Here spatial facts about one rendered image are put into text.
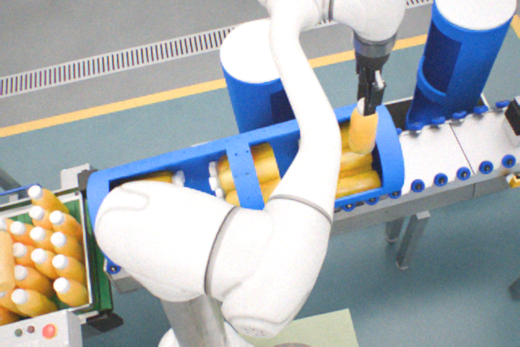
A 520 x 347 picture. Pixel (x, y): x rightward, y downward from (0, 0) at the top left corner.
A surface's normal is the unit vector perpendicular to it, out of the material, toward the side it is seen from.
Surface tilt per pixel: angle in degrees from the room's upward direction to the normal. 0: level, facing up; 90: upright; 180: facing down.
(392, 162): 49
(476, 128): 0
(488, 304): 0
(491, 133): 0
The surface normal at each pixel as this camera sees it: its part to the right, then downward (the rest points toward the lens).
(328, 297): -0.10, -0.47
